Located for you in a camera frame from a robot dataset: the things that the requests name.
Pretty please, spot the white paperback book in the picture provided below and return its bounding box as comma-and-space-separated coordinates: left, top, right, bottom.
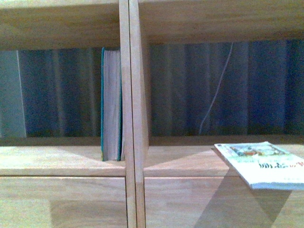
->
214, 142, 304, 190

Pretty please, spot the teal hardcover book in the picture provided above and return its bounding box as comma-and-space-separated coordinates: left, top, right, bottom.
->
100, 47, 123, 161

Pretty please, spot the wooden bookshelf unit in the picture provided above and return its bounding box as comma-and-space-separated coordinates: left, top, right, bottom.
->
0, 0, 304, 228

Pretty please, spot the dark blue curtain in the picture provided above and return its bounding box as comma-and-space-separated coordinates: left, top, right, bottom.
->
0, 40, 304, 137

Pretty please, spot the white hanging cable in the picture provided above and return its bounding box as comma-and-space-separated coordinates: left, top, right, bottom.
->
199, 42, 234, 135

